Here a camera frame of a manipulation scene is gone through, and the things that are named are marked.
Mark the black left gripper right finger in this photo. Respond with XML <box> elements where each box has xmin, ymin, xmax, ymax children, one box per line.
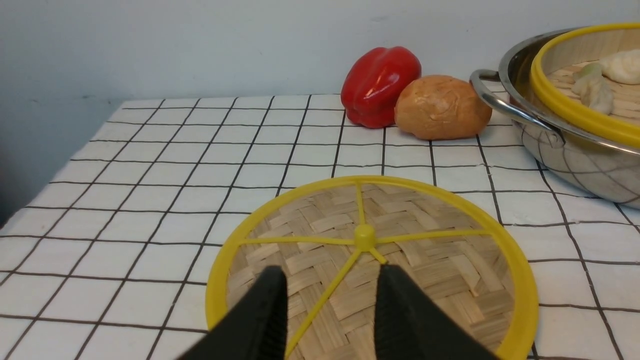
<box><xmin>375</xmin><ymin>264</ymin><xmax>498</xmax><ymax>360</ymax></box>

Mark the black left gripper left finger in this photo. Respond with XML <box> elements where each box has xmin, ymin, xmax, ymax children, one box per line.
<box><xmin>178</xmin><ymin>265</ymin><xmax>288</xmax><ymax>360</ymax></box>

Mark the yellow woven bamboo steamer lid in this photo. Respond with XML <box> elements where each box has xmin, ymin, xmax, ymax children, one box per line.
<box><xmin>205</xmin><ymin>175</ymin><xmax>538</xmax><ymax>360</ymax></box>

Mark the yellow bamboo steamer basket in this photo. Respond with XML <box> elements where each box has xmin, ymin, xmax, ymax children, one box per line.
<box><xmin>530</xmin><ymin>22</ymin><xmax>640</xmax><ymax>148</ymax></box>

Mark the stainless steel pot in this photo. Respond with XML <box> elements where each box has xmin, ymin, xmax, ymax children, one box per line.
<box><xmin>470</xmin><ymin>27</ymin><xmax>640</xmax><ymax>208</ymax></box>

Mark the white checkered tablecloth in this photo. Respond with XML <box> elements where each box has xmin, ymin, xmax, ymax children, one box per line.
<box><xmin>0</xmin><ymin>95</ymin><xmax>640</xmax><ymax>360</ymax></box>

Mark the brown bread roll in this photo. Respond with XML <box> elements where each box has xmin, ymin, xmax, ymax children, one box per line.
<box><xmin>394</xmin><ymin>75</ymin><xmax>493</xmax><ymax>141</ymax></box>

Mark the red bell pepper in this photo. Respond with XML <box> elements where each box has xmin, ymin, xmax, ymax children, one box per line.
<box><xmin>340</xmin><ymin>46</ymin><xmax>422</xmax><ymax>129</ymax></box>

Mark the white dumpling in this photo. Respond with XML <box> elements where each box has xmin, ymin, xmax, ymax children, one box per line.
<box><xmin>598</xmin><ymin>48</ymin><xmax>640</xmax><ymax>85</ymax></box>

